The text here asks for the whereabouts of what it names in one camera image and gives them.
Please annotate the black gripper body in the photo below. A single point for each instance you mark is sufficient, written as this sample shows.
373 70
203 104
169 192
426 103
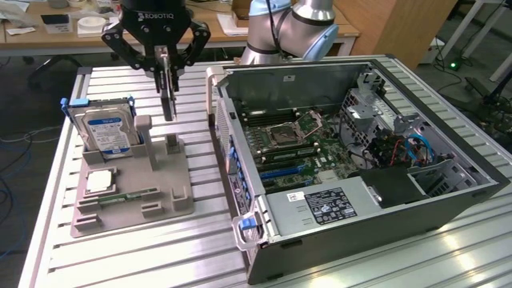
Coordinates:
154 24

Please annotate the graphics card with black fan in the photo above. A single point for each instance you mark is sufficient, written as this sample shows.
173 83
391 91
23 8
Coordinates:
169 102

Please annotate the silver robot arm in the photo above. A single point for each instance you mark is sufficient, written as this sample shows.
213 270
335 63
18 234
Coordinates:
265 36

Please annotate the white box with round recess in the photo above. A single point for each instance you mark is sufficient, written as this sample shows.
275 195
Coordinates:
93 27

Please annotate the stack of white papers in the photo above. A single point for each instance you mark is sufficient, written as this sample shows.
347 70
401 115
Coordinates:
233 27

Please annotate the small cardboard box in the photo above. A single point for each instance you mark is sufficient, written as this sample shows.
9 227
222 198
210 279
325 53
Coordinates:
241 9

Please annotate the white box with black top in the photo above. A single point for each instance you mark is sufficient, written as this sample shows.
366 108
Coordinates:
58 25

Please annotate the beige card retention lever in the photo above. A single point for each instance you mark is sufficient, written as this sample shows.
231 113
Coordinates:
210 90

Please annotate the black chair base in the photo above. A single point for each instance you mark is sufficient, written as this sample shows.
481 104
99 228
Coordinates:
45 66

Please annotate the grey cup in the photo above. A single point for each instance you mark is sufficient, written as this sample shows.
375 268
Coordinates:
58 3

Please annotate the wooden desk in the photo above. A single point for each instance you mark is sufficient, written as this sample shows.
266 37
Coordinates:
25 40

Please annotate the white paper label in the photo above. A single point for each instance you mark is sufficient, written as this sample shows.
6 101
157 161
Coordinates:
21 31

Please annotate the clear plastic bag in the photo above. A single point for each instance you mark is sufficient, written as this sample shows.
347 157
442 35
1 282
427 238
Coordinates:
13 12

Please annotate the hard disk in blue caddy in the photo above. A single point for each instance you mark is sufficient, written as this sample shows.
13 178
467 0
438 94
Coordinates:
106 135

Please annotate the CPU socket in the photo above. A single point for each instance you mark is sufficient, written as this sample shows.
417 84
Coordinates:
285 135

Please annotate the open socket cover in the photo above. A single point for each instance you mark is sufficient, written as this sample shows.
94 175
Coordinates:
310 121

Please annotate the grey printed parts rack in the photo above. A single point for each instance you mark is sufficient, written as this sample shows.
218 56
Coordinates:
133 168

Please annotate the black RAM stick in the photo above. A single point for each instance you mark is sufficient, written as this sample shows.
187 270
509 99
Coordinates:
293 154

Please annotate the silver CPU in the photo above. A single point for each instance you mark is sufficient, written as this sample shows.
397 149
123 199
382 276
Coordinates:
101 181

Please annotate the perforated metal disk bay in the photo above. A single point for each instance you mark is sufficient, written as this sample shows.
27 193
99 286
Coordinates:
361 120

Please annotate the green motherboard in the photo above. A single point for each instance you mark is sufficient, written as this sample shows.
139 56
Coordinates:
329 156

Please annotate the green RAM stick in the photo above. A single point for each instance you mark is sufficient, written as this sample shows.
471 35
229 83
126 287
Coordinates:
125 198

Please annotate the wooden cabinet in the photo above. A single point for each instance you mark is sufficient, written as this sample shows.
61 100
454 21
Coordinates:
409 30

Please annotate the blue case latch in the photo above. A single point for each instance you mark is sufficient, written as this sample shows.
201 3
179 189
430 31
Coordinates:
247 224

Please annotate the power strip with green light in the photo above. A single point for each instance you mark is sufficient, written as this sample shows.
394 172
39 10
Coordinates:
454 64

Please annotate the grey power supply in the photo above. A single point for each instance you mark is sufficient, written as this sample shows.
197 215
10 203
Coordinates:
321 216

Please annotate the black floor stand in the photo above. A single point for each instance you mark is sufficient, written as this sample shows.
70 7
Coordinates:
477 85

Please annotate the grey slanted disk bay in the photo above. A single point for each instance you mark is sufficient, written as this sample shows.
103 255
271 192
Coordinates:
441 177

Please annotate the open black PC case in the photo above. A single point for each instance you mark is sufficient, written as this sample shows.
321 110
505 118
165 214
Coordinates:
361 240

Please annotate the white desk frame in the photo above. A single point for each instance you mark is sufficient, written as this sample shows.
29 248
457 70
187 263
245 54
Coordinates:
502 64

